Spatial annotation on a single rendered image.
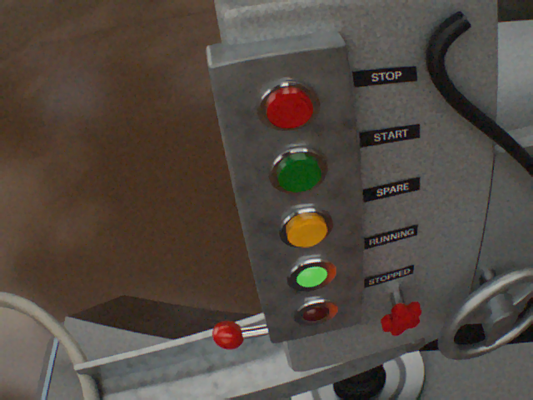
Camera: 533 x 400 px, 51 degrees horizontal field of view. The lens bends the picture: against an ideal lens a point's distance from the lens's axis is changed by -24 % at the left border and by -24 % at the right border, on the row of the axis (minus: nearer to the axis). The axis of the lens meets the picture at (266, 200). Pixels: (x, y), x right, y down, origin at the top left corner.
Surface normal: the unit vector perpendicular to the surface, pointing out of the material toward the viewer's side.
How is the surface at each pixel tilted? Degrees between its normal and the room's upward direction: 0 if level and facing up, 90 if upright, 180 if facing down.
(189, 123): 0
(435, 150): 90
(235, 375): 16
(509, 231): 90
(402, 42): 90
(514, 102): 4
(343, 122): 90
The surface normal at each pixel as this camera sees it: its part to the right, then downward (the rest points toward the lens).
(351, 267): 0.15, 0.69
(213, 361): -0.39, -0.61
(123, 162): -0.13, -0.69
